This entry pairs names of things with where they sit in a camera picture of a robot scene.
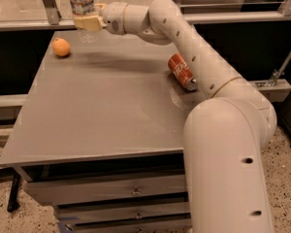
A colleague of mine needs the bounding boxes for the orange fruit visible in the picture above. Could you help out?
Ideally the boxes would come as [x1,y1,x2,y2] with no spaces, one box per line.
[52,38,71,57]

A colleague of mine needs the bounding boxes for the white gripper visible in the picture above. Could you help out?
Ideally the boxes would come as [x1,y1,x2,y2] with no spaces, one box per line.
[73,2,128,35]

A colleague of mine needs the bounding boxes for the grey metal railing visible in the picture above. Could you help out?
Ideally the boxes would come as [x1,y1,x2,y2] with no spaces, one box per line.
[0,0,291,31]

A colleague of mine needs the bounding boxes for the clear plastic water bottle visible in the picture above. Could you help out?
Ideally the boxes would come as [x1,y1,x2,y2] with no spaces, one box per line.
[69,0,98,43]

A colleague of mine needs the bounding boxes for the grey drawer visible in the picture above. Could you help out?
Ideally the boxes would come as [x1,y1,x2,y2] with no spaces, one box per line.
[55,202,189,224]
[24,174,186,206]
[69,216,191,233]

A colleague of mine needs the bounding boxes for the bottom grey drawer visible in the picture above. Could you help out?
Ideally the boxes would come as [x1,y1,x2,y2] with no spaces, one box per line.
[69,216,191,233]

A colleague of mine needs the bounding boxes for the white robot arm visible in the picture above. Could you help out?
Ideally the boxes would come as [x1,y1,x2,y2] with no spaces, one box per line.
[73,0,276,233]

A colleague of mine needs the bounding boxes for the grey drawer cabinet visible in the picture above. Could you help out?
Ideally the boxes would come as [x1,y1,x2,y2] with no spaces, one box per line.
[0,25,217,233]

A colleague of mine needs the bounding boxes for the middle grey drawer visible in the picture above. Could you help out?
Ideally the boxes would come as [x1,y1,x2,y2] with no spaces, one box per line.
[55,202,189,224]

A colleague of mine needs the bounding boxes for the top grey drawer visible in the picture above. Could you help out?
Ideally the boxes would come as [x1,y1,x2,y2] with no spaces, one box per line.
[24,174,186,206]

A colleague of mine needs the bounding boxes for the black stand leg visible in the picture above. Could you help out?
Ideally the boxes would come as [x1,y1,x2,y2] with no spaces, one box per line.
[7,173,20,213]

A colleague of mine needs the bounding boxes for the red soda can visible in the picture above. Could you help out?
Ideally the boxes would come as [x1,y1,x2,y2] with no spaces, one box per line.
[168,53,197,91]

